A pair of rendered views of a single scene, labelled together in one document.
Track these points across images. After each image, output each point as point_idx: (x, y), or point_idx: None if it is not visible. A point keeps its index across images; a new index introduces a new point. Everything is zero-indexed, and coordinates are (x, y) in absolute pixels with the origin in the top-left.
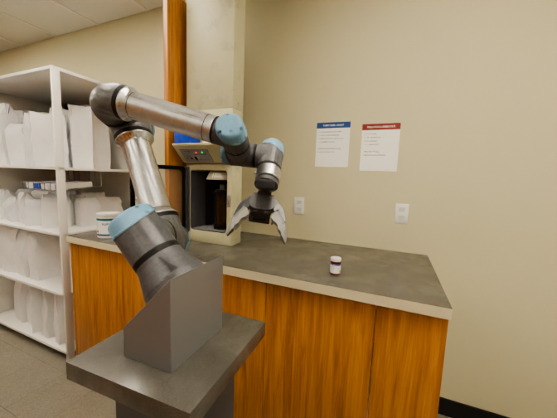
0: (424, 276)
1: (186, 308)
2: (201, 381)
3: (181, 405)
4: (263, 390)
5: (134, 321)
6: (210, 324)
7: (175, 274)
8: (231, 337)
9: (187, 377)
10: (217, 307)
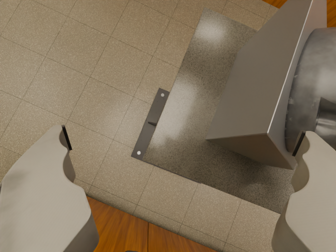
0: None
1: (266, 39)
2: (205, 42)
3: (214, 14)
4: (147, 247)
5: None
6: (222, 109)
7: (332, 29)
8: (187, 117)
9: (220, 46)
10: (222, 124)
